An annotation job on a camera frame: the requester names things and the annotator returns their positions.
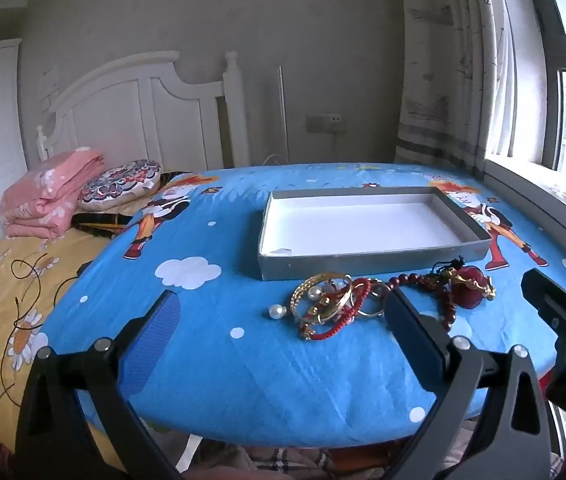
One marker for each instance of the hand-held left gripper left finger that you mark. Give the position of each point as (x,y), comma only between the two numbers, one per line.
(155,342)

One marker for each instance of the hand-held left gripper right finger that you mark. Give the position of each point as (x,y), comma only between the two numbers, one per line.
(413,342)

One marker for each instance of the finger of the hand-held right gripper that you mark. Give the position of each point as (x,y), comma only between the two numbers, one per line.
(550,297)

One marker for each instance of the red gourd pendant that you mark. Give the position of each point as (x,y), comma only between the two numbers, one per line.
(465,287)

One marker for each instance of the thin bangle with pearls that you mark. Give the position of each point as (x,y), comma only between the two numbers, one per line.
(335,276)

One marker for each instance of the pearl earring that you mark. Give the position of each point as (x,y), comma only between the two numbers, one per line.
(277,312)

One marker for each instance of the shallow grey cardboard box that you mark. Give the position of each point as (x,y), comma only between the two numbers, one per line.
(363,220)

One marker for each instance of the blue cartoon printed tablecloth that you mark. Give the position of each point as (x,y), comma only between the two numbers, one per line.
(243,360)

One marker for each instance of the black yellow striped cloth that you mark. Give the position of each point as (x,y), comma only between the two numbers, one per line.
(98,220)

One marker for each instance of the round patterned cushion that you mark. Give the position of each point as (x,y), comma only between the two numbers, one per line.
(118,182)

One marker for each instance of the plaid cloth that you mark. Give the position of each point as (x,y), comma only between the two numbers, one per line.
(283,460)

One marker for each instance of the folded pink quilt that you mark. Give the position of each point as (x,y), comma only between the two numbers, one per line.
(48,195)

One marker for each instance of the white wooden headboard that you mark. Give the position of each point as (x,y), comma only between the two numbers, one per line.
(173,120)

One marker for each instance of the pale printed curtain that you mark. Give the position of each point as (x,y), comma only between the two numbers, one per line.
(443,60)

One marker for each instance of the dark framed window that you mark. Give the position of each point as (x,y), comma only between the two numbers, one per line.
(543,10)

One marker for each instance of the white upright pole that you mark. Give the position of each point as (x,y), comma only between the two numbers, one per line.
(283,110)

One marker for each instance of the grey wall socket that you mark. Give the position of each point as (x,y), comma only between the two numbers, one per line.
(325,123)

